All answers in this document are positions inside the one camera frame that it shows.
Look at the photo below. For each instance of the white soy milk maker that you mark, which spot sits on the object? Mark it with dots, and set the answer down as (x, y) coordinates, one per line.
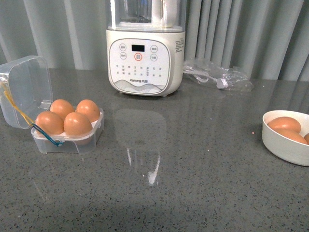
(145, 46)

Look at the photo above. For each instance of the clear plastic egg box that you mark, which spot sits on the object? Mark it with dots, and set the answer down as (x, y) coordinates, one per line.
(28, 79)

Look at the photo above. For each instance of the clear plastic bag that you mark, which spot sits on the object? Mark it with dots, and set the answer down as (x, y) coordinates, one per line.
(207, 73)

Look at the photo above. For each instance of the blue rubber band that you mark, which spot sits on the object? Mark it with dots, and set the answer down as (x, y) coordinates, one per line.
(49, 138)

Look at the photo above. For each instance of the white bowl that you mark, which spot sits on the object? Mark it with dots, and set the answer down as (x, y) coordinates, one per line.
(285, 148)

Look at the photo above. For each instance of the brown egg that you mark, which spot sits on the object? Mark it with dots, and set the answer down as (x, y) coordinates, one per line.
(89, 109)
(62, 108)
(285, 122)
(77, 125)
(50, 122)
(306, 137)
(290, 134)

